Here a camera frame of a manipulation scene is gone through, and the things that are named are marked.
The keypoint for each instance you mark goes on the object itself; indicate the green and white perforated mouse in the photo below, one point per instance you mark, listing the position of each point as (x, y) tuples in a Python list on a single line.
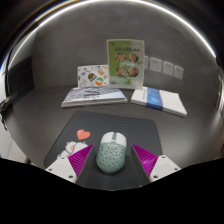
[(111, 155)]

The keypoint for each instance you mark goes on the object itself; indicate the white book with blue band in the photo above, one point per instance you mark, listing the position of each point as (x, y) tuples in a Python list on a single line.
[(170, 101)]

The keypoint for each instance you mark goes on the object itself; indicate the small white sticker card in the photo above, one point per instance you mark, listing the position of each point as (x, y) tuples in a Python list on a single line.
[(92, 76)]

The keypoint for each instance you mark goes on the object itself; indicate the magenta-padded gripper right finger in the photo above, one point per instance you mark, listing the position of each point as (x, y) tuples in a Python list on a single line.
[(163, 166)]

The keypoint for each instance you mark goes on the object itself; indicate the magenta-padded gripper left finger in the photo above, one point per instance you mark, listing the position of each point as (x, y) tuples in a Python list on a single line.
[(61, 166)]

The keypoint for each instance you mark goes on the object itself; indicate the dark grey cartoon mouse pad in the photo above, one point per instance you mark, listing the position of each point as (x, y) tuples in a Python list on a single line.
[(133, 128)]

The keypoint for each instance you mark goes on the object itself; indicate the green menu card stand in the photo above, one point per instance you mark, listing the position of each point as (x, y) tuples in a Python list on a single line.
[(126, 63)]

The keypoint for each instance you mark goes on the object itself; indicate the white LED light strip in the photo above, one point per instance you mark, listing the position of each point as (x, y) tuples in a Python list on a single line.
[(193, 30)]

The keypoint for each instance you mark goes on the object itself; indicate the grey patterned book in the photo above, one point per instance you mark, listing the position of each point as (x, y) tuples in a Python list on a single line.
[(93, 96)]

